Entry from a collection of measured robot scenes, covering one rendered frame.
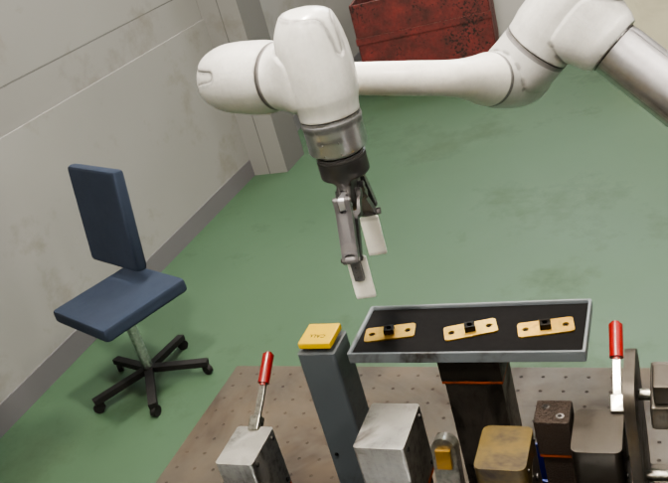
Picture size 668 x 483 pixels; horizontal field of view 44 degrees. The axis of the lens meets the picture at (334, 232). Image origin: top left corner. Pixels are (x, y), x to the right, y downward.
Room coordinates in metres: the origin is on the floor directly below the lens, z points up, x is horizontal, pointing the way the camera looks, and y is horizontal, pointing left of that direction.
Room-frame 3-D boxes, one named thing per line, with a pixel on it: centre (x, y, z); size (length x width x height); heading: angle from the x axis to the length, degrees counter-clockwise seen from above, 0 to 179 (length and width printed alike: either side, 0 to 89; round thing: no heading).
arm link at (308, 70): (1.16, -0.03, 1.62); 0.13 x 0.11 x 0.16; 45
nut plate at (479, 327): (1.09, -0.16, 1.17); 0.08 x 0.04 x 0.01; 81
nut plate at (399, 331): (1.15, -0.04, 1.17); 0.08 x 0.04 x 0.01; 73
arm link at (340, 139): (1.15, -0.04, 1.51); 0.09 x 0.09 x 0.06
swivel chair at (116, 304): (3.12, 0.93, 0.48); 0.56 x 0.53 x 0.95; 151
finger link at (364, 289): (1.09, -0.02, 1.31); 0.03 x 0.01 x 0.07; 73
